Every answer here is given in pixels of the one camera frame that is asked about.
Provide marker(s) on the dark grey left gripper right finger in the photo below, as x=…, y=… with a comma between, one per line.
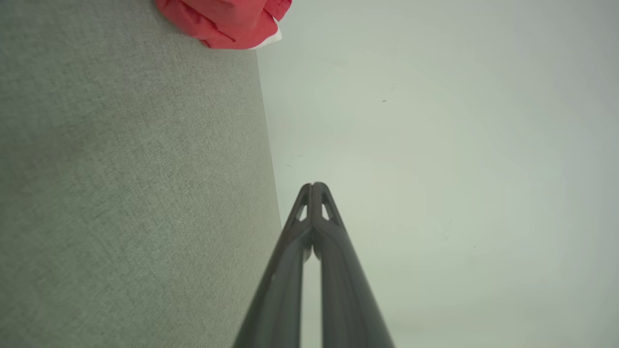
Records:
x=348, y=299

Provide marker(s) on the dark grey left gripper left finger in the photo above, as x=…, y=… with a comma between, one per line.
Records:
x=280, y=299

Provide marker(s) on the red basketball shorts white trim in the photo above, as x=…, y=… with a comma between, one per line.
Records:
x=222, y=21

